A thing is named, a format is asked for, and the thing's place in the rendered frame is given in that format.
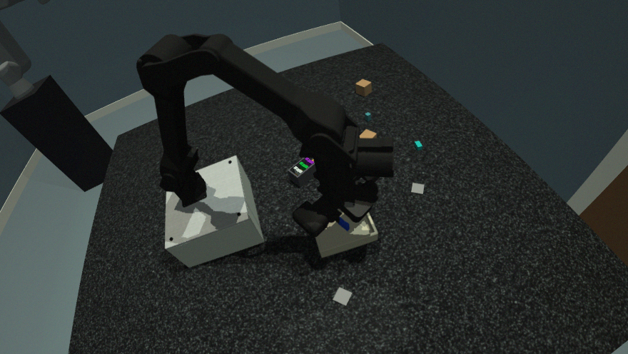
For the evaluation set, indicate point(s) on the tan rectangular block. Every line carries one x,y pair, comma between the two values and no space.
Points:
368,134

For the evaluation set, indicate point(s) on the tan cube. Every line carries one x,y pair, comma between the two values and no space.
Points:
363,87

